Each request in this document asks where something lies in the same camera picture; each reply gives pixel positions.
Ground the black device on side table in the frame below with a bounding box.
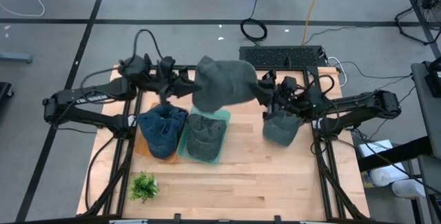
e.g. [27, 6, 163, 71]
[424, 57, 441, 98]

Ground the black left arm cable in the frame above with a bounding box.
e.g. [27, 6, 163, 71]
[132, 29, 163, 61]

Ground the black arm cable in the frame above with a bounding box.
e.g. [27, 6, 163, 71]
[132, 29, 163, 61]
[306, 74, 337, 97]

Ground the black aluminium table frame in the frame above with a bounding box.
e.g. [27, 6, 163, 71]
[76, 53, 371, 223]

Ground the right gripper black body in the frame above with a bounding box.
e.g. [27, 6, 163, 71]
[263, 70, 313, 121]

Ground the coiled black floor cable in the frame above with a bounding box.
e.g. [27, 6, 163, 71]
[240, 0, 269, 43]

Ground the blue denim cap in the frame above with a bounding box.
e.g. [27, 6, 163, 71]
[136, 103, 189, 159]

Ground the orange mat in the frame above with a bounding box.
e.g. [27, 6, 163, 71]
[134, 102, 180, 163]

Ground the green mat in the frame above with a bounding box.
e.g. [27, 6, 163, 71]
[177, 105, 232, 165]

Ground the black hanging table cable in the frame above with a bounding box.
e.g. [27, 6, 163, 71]
[85, 136, 116, 213]

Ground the black keyboard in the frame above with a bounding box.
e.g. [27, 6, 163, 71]
[238, 45, 328, 69]

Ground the black floor object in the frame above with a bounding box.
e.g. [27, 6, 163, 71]
[0, 81, 14, 111]

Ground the white box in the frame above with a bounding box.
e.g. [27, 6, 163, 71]
[358, 139, 393, 158]

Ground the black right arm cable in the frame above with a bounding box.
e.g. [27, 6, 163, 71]
[306, 74, 337, 97]

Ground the grey floor bar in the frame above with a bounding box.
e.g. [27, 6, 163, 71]
[0, 51, 34, 64]

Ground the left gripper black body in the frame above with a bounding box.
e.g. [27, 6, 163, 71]
[154, 55, 189, 105]

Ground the black shelf beam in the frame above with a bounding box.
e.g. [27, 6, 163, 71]
[358, 136, 433, 173]

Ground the small green potted plant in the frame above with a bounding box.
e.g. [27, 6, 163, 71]
[127, 171, 160, 205]

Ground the yellow floor cable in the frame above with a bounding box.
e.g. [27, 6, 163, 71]
[301, 0, 327, 45]

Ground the grey side table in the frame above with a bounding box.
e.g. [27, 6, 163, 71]
[410, 61, 441, 159]

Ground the white paper towel roll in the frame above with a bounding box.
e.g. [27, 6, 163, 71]
[361, 163, 409, 187]
[391, 179, 427, 199]

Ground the grey-green cap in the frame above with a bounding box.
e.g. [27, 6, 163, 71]
[191, 54, 275, 114]
[262, 110, 306, 147]
[185, 113, 228, 163]

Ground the white computer cable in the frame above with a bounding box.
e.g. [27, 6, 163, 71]
[327, 57, 347, 87]

